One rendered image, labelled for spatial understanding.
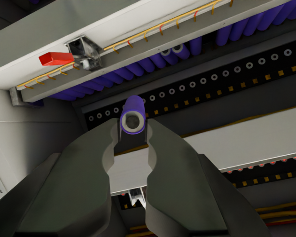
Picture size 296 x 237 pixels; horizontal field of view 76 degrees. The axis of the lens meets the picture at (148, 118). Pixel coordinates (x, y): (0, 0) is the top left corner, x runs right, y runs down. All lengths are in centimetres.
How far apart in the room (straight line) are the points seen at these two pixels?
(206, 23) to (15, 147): 31
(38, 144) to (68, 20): 22
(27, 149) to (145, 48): 24
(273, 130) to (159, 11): 18
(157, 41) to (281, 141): 18
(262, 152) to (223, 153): 4
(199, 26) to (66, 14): 15
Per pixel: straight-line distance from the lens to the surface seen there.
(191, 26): 26
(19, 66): 29
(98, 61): 25
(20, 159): 35
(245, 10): 27
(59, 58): 19
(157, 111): 38
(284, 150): 25
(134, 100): 16
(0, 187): 36
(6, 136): 34
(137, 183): 25
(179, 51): 28
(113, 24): 23
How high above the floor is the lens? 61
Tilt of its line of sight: 11 degrees up
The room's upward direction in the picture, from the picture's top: 160 degrees clockwise
